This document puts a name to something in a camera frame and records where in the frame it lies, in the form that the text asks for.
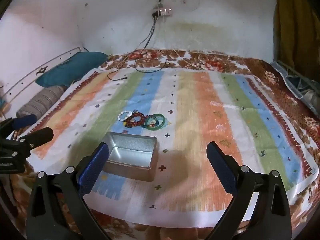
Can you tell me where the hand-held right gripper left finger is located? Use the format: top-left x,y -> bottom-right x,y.
26,142 -> 112,240

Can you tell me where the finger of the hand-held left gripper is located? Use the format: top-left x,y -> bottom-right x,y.
19,127 -> 54,149
0,114 -> 38,133

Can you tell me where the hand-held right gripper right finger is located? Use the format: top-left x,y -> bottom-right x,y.
206,141 -> 292,240

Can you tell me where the silver metal tin box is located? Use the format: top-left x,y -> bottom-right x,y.
102,131 -> 158,182

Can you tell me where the red bead bracelet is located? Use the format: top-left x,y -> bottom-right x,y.
124,112 -> 146,129

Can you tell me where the white bead bracelet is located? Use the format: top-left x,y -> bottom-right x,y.
118,110 -> 132,122

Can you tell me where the green jade bangle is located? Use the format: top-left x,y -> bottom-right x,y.
146,113 -> 166,131

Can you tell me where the grey striped bolster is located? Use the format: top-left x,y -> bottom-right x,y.
16,85 -> 68,119

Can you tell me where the white headboard with gold trim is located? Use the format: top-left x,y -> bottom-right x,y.
0,46 -> 83,111

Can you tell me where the teal pillow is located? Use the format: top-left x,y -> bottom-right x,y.
35,52 -> 109,87

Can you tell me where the striped pastel cloth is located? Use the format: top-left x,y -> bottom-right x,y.
32,69 -> 318,227

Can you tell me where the yellow hanging cloth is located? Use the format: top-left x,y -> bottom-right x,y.
274,0 -> 320,77

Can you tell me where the white power strip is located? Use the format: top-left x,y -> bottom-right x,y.
151,8 -> 173,17

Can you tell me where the black cable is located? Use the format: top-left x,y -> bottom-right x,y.
107,15 -> 157,81
134,15 -> 170,73

